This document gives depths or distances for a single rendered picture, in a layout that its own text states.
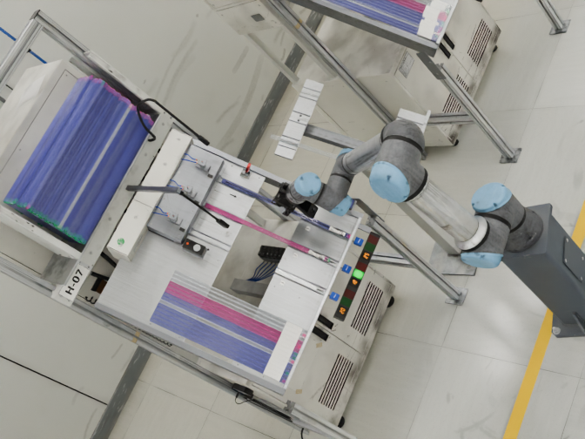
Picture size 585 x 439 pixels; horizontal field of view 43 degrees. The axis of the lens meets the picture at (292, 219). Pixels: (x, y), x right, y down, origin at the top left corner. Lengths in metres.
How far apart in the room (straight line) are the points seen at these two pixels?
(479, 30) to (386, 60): 0.65
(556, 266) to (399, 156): 0.75
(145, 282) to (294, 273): 0.52
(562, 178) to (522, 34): 0.98
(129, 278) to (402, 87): 1.48
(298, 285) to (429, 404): 0.81
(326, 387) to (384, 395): 0.26
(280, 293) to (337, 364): 0.66
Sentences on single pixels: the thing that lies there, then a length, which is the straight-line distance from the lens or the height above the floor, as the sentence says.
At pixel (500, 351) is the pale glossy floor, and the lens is 2.99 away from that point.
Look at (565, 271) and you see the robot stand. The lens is 2.55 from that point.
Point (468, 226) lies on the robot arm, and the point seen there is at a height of 0.85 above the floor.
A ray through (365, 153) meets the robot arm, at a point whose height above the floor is 1.08.
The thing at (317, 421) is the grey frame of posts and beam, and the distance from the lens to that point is 2.69.
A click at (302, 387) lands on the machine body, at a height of 0.34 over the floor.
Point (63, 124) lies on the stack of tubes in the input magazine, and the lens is 2.53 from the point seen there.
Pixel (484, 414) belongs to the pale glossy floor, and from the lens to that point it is 2.93.
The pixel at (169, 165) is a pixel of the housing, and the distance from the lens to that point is 2.64.
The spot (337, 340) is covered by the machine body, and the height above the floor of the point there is 0.27.
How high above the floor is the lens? 2.43
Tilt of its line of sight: 36 degrees down
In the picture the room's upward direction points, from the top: 51 degrees counter-clockwise
